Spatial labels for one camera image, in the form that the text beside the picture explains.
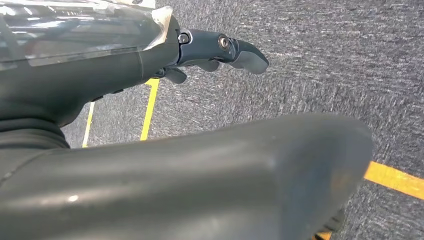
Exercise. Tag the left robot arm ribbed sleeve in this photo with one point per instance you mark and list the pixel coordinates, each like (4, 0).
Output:
(30, 136)

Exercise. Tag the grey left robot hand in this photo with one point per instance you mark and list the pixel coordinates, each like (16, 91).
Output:
(82, 76)

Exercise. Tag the robot own hip and leg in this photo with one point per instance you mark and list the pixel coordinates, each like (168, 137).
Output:
(198, 185)

